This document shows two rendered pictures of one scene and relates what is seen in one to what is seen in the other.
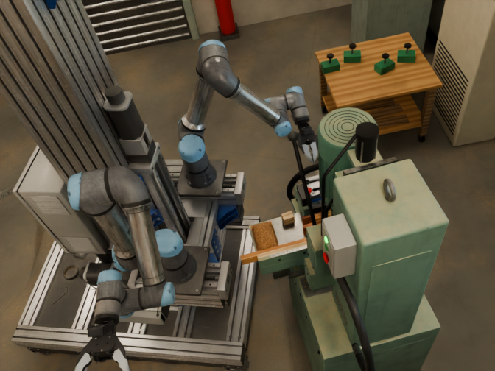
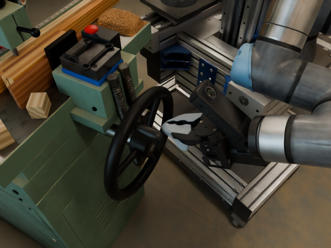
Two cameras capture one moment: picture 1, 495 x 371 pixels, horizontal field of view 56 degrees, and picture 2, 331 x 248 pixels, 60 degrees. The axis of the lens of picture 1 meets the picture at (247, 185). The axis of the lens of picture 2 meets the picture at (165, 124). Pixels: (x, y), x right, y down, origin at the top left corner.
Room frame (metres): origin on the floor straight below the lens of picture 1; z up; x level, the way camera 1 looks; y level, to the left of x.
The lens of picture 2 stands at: (1.54, -0.64, 1.37)
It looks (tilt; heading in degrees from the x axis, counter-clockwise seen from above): 50 degrees down; 121
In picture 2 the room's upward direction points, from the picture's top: straight up
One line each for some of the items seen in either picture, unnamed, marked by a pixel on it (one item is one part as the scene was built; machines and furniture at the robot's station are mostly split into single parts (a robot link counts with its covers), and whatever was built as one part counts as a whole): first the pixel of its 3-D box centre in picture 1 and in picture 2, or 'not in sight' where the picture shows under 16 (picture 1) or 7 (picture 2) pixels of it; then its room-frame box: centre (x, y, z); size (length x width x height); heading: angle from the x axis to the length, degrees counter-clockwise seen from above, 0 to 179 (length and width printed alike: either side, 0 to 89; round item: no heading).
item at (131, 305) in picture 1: (125, 301); not in sight; (0.76, 0.48, 1.12); 0.11 x 0.08 x 0.11; 87
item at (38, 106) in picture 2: not in sight; (39, 105); (1.09, -0.40, 0.92); 0.04 x 0.03 x 0.04; 123
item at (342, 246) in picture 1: (338, 246); not in sight; (0.62, -0.20, 1.40); 0.10 x 0.06 x 0.16; 3
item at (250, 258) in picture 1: (323, 238); (44, 47); (0.95, -0.25, 0.92); 0.67 x 0.02 x 0.04; 93
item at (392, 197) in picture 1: (389, 191); not in sight; (0.66, -0.34, 1.55); 0.06 x 0.02 x 0.07; 3
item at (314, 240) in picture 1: (323, 249); not in sight; (0.73, -0.19, 1.22); 0.09 x 0.08 x 0.15; 3
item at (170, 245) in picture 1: (166, 248); not in sight; (1.02, 0.36, 0.98); 0.13 x 0.12 x 0.14; 87
